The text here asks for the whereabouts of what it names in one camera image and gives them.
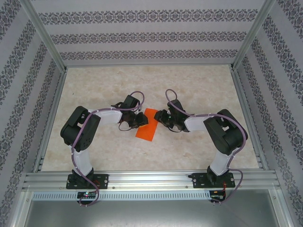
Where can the orange paper sheet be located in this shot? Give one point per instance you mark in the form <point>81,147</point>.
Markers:
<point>146,132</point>

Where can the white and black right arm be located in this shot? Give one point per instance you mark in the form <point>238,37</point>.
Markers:
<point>194,123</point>

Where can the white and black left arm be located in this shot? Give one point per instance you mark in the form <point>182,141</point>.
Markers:
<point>109,117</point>

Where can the left controller board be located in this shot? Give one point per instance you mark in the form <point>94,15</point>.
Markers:
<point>86,194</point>

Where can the controller board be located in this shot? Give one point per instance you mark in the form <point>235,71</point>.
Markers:
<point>86,194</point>
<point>216,195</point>

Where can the right controller board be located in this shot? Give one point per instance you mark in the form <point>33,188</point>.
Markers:
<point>216,195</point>

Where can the aluminium mounting rail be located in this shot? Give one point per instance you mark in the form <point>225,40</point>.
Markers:
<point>151,177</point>

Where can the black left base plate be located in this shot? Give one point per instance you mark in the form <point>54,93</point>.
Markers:
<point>101,180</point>

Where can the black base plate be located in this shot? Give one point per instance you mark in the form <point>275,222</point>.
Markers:
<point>101,180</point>
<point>198,180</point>

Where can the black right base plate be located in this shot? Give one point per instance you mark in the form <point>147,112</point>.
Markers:
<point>198,180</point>

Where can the aluminium right side rail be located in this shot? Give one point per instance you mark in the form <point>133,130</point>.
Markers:
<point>248,118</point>

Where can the aluminium left side rail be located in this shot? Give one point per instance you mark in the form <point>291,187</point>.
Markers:
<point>51,118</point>

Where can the aluminium right frame post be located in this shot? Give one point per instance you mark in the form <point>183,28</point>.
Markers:
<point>251,35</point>

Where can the aluminium frame post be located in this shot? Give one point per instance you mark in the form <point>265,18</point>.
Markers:
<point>251,35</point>
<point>45,35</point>

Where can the aluminium left frame post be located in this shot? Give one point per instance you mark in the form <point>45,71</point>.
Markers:
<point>45,35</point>

